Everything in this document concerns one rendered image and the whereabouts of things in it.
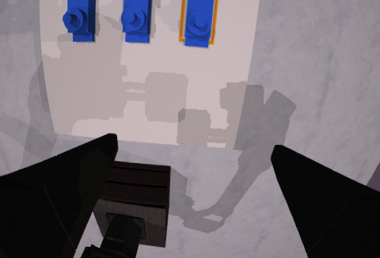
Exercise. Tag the blue micro servo with orange cable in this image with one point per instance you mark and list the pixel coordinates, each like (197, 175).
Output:
(198, 26)

